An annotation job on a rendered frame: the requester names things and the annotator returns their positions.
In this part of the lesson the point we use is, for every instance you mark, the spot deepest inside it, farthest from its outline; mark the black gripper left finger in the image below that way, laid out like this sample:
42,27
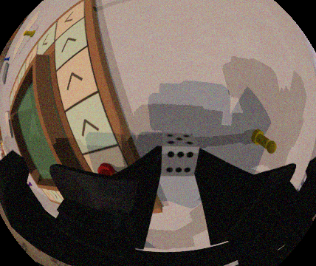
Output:
129,193

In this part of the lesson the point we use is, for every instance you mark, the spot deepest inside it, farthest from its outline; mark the grey die with black pips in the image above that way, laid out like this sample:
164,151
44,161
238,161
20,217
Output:
179,155

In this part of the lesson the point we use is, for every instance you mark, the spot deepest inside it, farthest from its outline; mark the yellow pawn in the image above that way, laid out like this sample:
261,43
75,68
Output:
29,33
259,138

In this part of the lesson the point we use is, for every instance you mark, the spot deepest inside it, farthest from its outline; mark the dark red pawn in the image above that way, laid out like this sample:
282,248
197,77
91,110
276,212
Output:
106,169

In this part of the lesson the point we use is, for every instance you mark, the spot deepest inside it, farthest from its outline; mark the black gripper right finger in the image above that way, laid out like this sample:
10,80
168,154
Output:
229,193

